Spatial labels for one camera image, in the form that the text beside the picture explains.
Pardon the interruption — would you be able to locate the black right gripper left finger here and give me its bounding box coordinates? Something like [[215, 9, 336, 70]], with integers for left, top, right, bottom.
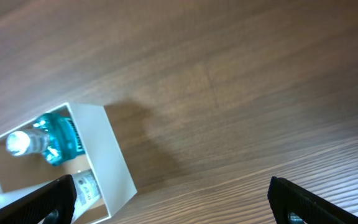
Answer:
[[0, 175, 76, 224]]

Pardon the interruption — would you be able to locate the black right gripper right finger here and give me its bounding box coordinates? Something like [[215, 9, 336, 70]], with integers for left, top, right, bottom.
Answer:
[[267, 176, 358, 224]]

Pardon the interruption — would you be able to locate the white cream tube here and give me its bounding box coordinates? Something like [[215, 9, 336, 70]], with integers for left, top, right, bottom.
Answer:
[[0, 170, 101, 223]]

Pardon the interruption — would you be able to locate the teal mouthwash bottle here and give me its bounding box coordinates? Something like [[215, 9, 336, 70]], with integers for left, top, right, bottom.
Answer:
[[6, 113, 85, 166]]

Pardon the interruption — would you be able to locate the white open cardboard box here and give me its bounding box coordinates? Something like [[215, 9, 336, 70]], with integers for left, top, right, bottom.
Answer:
[[0, 103, 137, 223]]

